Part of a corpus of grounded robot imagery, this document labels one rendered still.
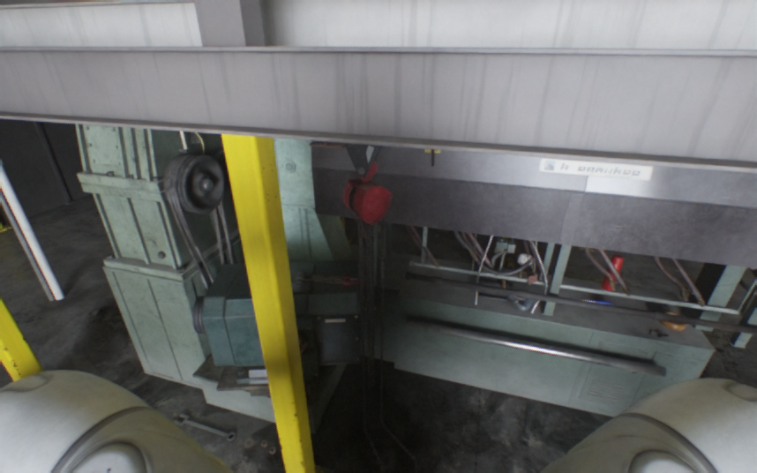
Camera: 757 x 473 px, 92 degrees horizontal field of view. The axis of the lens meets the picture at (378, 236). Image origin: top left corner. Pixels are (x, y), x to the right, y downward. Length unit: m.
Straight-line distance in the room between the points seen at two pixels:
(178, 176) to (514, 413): 2.20
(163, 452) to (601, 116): 0.89
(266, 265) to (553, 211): 1.34
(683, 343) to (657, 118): 1.64
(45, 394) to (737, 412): 0.75
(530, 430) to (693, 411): 1.95
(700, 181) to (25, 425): 2.12
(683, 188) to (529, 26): 1.08
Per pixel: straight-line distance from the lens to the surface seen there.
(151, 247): 2.26
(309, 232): 2.29
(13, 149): 6.18
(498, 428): 2.41
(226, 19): 1.03
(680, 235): 2.12
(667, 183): 2.01
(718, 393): 0.59
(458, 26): 1.30
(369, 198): 1.40
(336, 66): 0.94
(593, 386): 2.52
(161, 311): 2.43
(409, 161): 1.89
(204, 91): 1.14
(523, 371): 2.44
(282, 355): 1.39
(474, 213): 1.92
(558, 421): 2.56
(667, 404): 0.55
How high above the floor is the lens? 1.89
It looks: 27 degrees down
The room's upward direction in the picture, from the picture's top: straight up
